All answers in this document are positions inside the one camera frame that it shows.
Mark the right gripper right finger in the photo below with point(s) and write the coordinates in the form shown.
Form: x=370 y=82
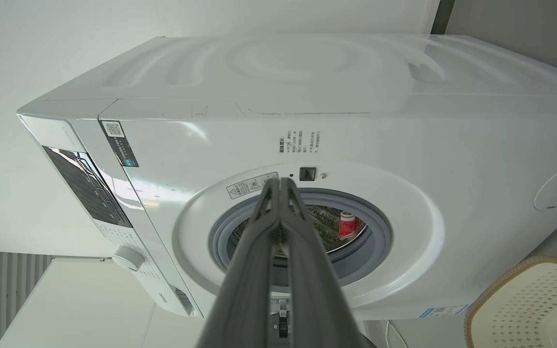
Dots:
x=312 y=290

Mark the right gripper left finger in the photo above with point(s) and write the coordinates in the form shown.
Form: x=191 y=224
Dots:
x=249 y=270

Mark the red and white garment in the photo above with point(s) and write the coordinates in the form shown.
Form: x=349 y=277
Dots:
x=348 y=226

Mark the silver metal door hinge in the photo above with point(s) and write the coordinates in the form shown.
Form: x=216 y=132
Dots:
x=282 y=319

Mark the stainless steel washing machine drum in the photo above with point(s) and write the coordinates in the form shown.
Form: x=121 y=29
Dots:
x=329 y=227

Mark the white washing machine dial knob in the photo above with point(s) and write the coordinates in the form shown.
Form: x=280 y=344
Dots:
x=127 y=258

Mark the black glossy control display panel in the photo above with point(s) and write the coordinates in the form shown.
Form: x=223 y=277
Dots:
x=87 y=188

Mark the cream perforated laundry basket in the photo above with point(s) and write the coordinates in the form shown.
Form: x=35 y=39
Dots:
x=530 y=309

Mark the grey warning label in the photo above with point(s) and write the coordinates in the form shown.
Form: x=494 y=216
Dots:
x=249 y=185

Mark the black door latch slot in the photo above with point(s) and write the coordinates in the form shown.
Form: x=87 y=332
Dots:
x=307 y=174

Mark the blue energy label sticker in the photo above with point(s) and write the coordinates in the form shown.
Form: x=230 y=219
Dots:
x=443 y=311

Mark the white cabinet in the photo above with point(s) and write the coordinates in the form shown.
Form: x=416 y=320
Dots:
x=80 y=309

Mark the white front-load washing machine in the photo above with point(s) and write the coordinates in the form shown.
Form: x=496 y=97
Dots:
x=404 y=135

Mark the dark QR code sticker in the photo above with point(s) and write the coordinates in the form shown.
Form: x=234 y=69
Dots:
x=120 y=145

